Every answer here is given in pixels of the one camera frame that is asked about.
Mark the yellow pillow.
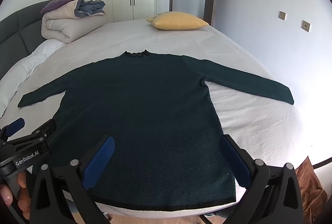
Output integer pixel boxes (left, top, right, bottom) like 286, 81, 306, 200
146, 11, 209, 31

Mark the brown plastic bag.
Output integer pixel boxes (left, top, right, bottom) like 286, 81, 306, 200
296, 157, 328, 224

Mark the bed with white sheet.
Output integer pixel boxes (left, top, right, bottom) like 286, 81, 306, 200
0, 18, 310, 217

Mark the dark green sweater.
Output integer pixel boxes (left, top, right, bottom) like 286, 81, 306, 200
17, 49, 294, 212

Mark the purple pillow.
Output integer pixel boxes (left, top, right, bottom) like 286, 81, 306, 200
40, 0, 86, 15

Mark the folded beige quilt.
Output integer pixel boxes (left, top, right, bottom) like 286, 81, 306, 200
41, 0, 108, 44

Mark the white duvet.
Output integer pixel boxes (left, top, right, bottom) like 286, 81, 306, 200
0, 39, 66, 119

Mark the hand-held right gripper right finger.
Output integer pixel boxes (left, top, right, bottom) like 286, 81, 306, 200
219, 134, 304, 224

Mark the folded blue blanket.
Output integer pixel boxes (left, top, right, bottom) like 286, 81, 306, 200
74, 0, 106, 18

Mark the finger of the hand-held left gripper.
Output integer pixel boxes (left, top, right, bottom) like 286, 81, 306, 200
8, 119, 57, 152
0, 117, 26, 143

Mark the person's left hand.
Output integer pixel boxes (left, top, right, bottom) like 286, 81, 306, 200
0, 171, 33, 221

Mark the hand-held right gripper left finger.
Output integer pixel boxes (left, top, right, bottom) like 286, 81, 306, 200
30, 135, 116, 224

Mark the grey upholstered headboard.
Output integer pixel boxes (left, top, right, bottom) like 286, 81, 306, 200
0, 0, 61, 80

